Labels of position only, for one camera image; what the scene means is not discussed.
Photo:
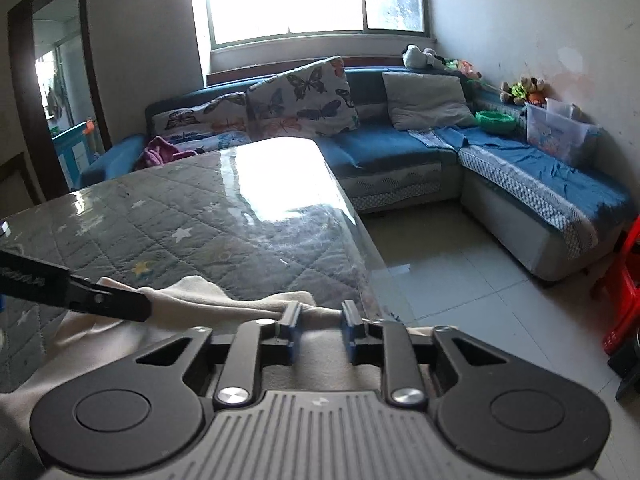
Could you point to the brown and green plush toy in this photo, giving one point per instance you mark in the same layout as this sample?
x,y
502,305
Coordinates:
x,y
522,90

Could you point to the long butterfly print pillow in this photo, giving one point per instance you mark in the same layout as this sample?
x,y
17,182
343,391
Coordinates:
x,y
200,117

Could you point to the grey pillow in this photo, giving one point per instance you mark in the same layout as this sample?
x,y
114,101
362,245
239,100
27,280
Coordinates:
x,y
430,100

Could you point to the dark wooden door frame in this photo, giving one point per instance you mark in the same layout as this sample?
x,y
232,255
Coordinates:
x,y
20,85

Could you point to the white patterned cloth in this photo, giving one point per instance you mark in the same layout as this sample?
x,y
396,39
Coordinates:
x,y
425,136

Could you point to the dark object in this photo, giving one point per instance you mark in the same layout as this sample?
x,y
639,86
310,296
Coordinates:
x,y
627,370

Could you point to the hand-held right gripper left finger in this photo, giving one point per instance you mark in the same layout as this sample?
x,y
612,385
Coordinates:
x,y
289,327

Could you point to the clear plastic storage box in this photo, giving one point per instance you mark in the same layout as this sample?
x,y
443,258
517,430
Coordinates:
x,y
555,132

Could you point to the grey quilted star table cover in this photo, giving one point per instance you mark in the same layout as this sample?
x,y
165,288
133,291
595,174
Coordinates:
x,y
175,220

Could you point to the large butterfly print pillow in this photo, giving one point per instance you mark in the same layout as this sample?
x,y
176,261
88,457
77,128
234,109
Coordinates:
x,y
305,95

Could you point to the white garment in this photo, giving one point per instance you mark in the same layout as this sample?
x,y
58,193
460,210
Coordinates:
x,y
190,296

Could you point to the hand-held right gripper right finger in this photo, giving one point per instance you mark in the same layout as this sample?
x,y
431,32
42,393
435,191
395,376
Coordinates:
x,y
350,332

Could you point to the orange and green plush toy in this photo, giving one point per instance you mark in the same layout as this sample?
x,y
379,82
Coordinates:
x,y
462,67

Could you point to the green bowl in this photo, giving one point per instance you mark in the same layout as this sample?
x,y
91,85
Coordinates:
x,y
495,121

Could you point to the white plush toy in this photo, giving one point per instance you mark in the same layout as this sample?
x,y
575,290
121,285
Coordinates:
x,y
417,55

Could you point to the purple cloth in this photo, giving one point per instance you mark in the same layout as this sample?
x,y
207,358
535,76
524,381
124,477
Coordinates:
x,y
157,152

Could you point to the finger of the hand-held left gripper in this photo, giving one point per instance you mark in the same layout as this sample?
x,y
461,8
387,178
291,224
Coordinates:
x,y
115,305

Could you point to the blue play fence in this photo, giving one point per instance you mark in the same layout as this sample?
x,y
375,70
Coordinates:
x,y
75,147

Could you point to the small butterfly print pillow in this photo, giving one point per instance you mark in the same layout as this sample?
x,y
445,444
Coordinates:
x,y
210,141

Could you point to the blue corner sofa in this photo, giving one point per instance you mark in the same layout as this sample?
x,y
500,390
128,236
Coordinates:
x,y
400,145

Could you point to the white lace sofa cover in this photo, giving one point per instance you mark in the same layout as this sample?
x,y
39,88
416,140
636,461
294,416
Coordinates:
x,y
525,185

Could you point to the window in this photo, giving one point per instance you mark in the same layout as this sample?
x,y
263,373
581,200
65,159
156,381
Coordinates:
x,y
300,0

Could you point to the red plastic stool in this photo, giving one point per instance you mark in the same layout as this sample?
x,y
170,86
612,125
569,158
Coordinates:
x,y
625,290

